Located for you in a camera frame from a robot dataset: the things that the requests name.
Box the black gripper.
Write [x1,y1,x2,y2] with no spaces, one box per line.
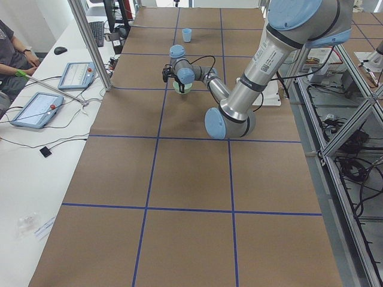
[162,64,185,94]

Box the green ceramic bowl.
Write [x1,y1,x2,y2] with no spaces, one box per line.
[172,81,193,94]

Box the light blue paper cup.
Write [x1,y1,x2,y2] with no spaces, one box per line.
[182,28,192,43]

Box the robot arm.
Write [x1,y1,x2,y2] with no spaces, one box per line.
[162,1,354,139]

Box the black keyboard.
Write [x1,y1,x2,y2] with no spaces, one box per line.
[88,21,104,47]

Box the far teach pendant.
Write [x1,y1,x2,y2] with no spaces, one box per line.
[58,62,96,90]

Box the teach pendant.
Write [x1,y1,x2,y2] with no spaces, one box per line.
[58,62,96,90]
[10,92,64,129]

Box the black computer monitor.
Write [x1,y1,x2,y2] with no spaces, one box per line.
[103,0,130,38]

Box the brown paper table mat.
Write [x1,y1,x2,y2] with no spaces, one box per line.
[30,8,342,286]

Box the black computer mouse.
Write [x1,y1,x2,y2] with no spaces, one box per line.
[53,46,68,56]

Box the near teach pendant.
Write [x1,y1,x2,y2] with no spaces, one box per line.
[10,92,64,129]

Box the small black square puck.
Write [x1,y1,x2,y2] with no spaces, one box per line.
[39,146,52,158]

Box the long metal rod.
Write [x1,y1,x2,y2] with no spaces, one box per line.
[16,69,89,106]

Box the seated person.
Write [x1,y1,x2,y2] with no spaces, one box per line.
[1,21,41,117]

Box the clear plastic bag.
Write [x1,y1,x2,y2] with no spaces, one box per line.
[15,212,40,240]

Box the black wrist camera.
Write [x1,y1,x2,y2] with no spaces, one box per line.
[162,67,172,83]

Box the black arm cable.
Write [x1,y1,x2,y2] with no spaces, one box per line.
[185,55,218,81]

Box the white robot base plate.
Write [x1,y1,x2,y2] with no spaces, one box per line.
[251,81,281,109]

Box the aluminium frame post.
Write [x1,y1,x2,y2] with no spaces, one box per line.
[68,0,112,91]

